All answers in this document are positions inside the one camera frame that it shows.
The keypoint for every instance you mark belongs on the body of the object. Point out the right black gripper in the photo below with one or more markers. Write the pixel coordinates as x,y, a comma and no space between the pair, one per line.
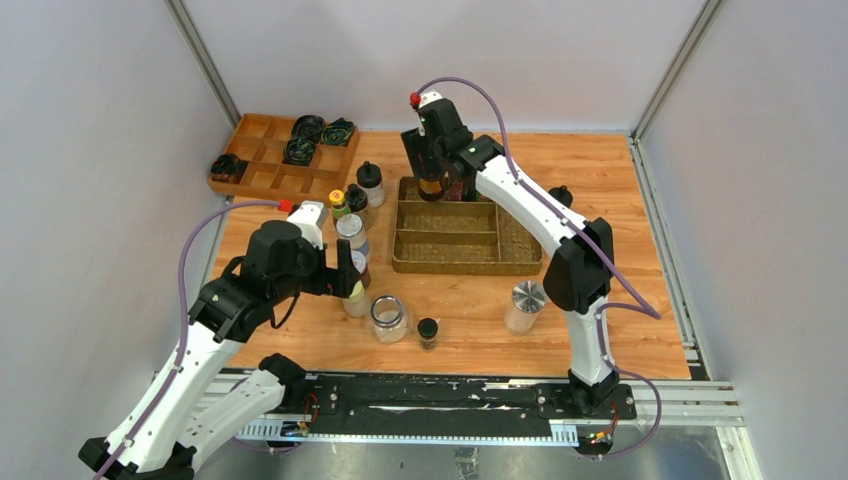
415,146

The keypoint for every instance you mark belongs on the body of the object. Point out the small black cap spice jar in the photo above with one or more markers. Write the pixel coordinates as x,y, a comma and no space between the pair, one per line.
427,329

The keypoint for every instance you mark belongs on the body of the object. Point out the right black cap shaker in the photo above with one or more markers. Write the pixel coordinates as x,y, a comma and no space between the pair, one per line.
563,195

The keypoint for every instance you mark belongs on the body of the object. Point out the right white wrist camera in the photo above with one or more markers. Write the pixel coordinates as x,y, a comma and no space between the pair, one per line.
424,100

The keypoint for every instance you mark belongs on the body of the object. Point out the tall black cap oil bottle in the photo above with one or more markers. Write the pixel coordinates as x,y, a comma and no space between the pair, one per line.
457,191

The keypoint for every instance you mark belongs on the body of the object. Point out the yellow cap green bottle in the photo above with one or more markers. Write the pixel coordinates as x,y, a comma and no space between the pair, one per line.
339,204

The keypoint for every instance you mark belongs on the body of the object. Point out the open glass jar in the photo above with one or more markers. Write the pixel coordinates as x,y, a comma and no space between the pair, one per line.
389,318

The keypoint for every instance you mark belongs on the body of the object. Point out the yellow cap chili sauce bottle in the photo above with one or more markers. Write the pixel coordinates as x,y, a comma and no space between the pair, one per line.
472,195

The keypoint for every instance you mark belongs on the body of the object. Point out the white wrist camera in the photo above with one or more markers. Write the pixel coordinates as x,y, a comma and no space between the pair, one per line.
424,100
310,217

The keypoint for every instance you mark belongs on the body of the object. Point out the wooden compartment organizer box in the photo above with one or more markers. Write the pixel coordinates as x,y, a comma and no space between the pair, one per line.
272,157

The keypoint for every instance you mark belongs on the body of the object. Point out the steel lid glass jar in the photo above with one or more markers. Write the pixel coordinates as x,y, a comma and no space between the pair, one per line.
527,301

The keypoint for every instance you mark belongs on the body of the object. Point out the red cap sauce bottle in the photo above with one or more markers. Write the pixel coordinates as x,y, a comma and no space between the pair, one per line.
431,188

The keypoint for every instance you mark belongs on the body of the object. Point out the small black cap bottle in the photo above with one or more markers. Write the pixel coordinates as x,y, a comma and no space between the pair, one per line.
358,202

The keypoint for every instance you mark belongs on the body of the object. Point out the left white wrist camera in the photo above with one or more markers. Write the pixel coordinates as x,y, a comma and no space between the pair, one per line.
310,217

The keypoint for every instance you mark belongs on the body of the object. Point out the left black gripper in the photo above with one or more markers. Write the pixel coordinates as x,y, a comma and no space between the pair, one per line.
345,274

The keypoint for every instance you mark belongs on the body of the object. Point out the woven divided basket tray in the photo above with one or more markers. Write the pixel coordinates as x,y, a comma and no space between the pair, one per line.
459,238

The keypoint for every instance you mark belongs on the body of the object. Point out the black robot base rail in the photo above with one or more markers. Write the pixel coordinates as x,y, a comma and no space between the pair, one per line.
443,410

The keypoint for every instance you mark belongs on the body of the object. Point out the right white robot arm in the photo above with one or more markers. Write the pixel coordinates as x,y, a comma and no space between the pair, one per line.
578,279

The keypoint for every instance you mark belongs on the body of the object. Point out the black cap shaker bottle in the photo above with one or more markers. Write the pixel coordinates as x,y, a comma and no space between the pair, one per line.
369,177

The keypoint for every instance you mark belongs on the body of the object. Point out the pale green cap shaker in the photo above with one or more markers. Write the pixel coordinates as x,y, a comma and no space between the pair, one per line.
358,303

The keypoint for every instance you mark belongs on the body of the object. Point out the silver lid salt jar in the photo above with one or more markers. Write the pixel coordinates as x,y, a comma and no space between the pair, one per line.
350,227

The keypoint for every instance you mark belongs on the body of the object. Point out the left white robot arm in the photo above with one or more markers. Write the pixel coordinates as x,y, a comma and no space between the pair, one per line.
163,437

